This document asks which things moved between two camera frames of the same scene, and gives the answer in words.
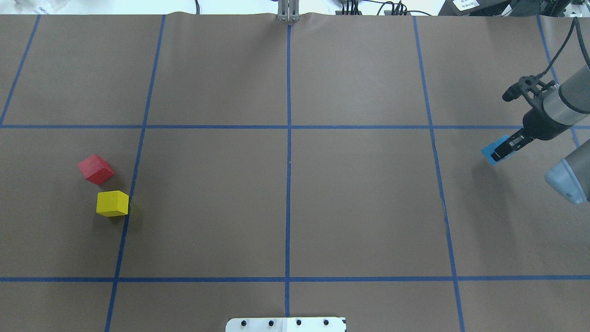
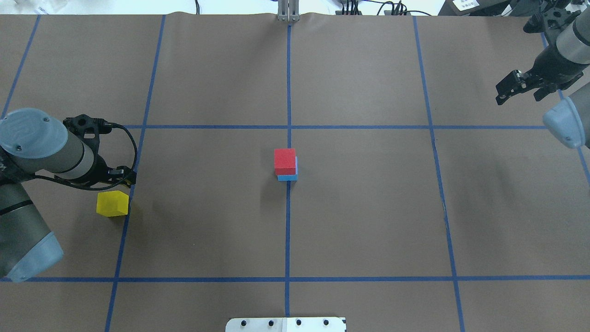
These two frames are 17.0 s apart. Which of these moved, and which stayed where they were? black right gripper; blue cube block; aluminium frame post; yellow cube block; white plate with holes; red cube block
Moved: red cube block; black right gripper; blue cube block
Stayed: white plate with holes; aluminium frame post; yellow cube block
